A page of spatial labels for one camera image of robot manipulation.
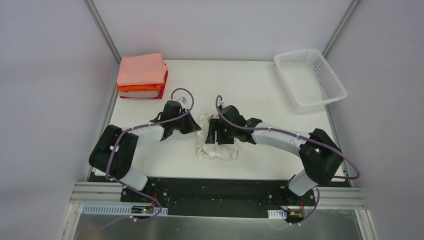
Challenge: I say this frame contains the white t shirt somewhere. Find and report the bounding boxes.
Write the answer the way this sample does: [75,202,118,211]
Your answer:
[195,112,242,161]

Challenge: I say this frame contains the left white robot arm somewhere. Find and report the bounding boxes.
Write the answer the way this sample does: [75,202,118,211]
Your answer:
[88,100,201,191]

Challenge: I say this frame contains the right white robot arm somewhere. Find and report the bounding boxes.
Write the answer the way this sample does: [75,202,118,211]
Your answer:
[216,105,344,197]

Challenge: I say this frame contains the white plastic basket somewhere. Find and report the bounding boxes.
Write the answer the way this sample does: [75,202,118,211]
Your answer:
[274,48,348,113]

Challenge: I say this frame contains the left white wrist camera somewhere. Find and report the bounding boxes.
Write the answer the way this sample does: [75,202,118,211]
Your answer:
[176,96,187,109]

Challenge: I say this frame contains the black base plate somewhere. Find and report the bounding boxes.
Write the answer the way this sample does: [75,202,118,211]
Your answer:
[120,177,316,218]

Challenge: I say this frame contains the right white cable duct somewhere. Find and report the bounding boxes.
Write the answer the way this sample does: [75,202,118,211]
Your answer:
[267,209,287,220]

